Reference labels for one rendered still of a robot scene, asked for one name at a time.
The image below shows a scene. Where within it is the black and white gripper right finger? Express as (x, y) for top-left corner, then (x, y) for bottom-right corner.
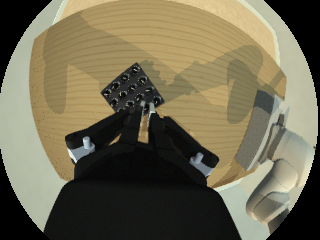
(147, 102), (219, 178)

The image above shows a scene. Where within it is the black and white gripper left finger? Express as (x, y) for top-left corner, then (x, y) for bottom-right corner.
(65, 101), (145, 170)

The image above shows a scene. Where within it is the black square box with knobs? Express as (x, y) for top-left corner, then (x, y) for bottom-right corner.
(100, 62), (165, 116)

